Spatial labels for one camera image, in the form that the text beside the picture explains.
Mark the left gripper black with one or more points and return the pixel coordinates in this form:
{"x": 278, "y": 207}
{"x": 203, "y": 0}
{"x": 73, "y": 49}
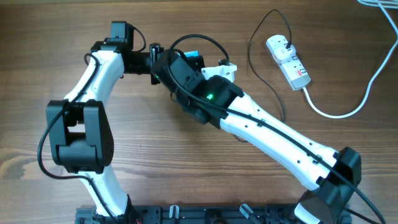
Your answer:
{"x": 157, "y": 54}

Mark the turquoise screen Galaxy smartphone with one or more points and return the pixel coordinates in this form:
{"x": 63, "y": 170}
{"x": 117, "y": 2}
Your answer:
{"x": 192, "y": 53}

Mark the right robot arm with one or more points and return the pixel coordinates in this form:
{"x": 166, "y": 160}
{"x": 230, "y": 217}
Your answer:
{"x": 209, "y": 94}

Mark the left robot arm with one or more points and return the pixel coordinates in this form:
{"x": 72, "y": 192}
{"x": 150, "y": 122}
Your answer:
{"x": 81, "y": 140}

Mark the white USB charger plug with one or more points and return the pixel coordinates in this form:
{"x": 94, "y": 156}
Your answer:
{"x": 283, "y": 53}

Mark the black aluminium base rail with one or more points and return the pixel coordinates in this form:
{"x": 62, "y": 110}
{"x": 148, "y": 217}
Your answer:
{"x": 192, "y": 215}

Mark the white power strip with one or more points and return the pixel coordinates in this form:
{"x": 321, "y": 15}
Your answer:
{"x": 293, "y": 70}

